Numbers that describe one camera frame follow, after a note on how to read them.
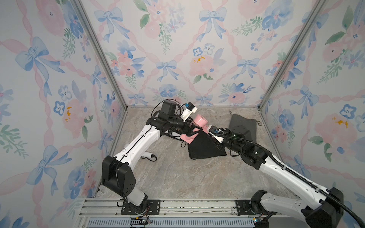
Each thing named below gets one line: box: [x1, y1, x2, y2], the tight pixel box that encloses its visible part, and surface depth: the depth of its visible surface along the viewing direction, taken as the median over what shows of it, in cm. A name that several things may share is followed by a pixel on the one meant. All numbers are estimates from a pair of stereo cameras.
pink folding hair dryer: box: [180, 114, 210, 144], surface depth 71 cm
